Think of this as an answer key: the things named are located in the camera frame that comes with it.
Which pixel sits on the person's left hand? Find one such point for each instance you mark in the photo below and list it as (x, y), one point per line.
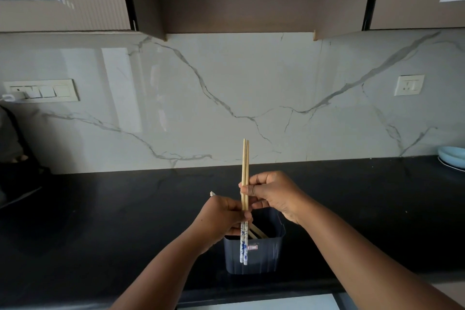
(218, 219)

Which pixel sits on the person's right hand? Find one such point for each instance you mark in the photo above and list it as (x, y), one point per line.
(279, 191)

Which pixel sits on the dark grey plastic container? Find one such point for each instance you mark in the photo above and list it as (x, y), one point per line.
(261, 259)

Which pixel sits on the person's left forearm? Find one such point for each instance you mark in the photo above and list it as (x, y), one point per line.
(156, 280)

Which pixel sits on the person's right forearm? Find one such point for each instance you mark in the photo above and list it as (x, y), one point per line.
(363, 262)

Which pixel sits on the light blue bowl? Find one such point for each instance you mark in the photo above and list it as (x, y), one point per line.
(452, 157)

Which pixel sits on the beige cabinet door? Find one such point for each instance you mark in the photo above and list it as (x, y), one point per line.
(454, 293)

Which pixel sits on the black backpack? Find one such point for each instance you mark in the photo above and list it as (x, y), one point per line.
(18, 175)

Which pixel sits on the white charger plug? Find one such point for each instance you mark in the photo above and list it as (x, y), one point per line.
(9, 97)

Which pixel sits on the white wall socket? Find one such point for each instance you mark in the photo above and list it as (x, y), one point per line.
(409, 85)

